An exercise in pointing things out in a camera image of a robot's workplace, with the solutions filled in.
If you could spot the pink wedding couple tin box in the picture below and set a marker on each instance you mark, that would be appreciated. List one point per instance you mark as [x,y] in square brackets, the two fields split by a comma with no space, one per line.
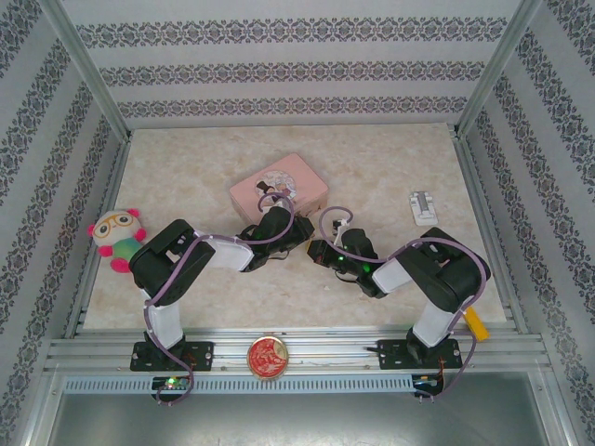
[302,179]

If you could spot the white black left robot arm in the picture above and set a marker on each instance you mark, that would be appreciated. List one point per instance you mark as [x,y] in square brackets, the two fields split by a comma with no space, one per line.
[167,320]

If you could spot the white metal latch plate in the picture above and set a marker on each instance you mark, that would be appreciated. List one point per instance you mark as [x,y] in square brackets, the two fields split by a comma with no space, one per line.
[423,209]

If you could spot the round red gold tin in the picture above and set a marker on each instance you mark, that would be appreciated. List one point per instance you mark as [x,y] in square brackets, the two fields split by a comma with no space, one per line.
[267,357]

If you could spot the yellow block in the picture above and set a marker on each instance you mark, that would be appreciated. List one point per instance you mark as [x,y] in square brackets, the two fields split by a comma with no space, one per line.
[476,323]

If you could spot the panda plush toy with glasses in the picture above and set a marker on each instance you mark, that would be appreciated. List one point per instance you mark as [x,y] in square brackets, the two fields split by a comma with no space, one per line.
[116,232]

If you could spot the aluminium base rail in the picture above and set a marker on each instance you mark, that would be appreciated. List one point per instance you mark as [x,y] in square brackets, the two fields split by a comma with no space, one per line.
[325,346]

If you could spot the aluminium side rail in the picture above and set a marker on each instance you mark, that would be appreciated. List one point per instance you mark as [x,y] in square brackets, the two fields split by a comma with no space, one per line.
[483,186]
[100,209]

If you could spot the aluminium frame post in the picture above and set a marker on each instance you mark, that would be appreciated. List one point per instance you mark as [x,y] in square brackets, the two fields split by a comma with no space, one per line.
[83,65]
[499,65]

